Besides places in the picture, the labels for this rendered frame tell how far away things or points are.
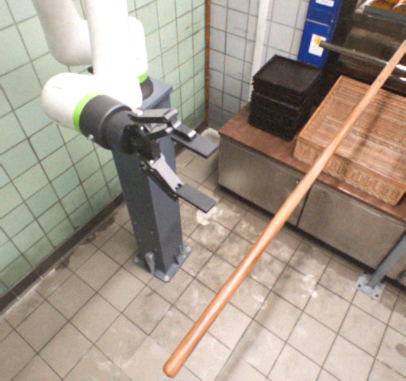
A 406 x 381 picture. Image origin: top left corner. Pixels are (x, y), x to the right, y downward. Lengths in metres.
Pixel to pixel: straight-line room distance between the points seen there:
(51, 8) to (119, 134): 0.53
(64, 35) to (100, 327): 1.49
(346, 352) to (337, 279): 0.40
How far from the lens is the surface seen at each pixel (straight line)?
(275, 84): 1.85
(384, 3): 2.04
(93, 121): 0.64
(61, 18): 1.09
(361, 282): 2.28
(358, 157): 2.04
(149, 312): 2.05
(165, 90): 1.26
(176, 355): 0.76
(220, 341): 1.99
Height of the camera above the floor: 1.91
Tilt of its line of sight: 48 degrees down
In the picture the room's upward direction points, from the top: straight up
